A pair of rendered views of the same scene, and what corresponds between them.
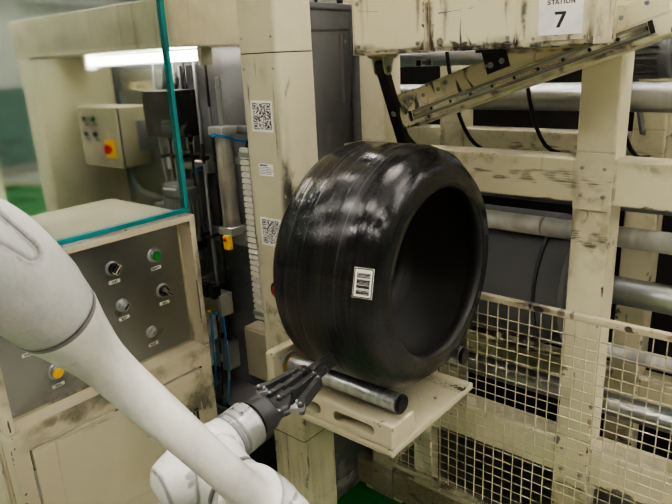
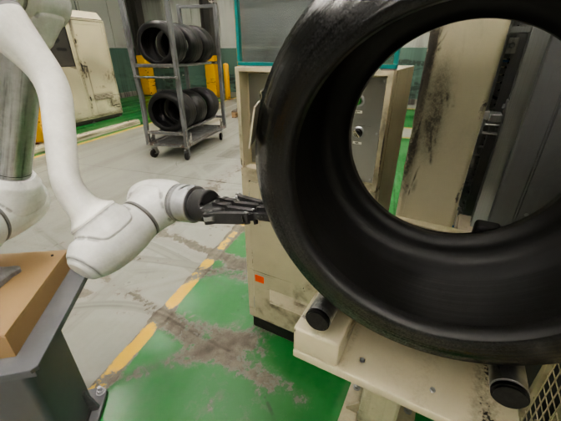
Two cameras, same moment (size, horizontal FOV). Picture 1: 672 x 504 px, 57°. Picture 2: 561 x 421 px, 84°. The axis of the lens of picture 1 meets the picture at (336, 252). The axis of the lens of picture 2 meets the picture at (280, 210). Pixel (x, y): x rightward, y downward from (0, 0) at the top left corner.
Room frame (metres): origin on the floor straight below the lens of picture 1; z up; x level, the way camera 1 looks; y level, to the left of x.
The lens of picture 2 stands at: (1.06, -0.50, 1.32)
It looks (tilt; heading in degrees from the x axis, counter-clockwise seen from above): 27 degrees down; 78
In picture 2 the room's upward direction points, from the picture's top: straight up
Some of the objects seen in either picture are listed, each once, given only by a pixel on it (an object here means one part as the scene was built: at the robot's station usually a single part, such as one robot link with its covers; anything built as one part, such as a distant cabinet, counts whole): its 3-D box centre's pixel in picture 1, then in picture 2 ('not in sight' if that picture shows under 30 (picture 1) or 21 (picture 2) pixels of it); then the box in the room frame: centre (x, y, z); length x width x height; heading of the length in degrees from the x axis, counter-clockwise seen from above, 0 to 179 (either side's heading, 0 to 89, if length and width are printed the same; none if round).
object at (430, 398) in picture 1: (376, 394); (406, 323); (1.42, -0.09, 0.80); 0.37 x 0.36 x 0.02; 139
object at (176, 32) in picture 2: not in sight; (183, 79); (0.73, 4.39, 0.96); 1.36 x 0.71 x 1.92; 60
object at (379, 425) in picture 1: (341, 405); (345, 288); (1.32, 0.00, 0.84); 0.36 x 0.09 x 0.06; 49
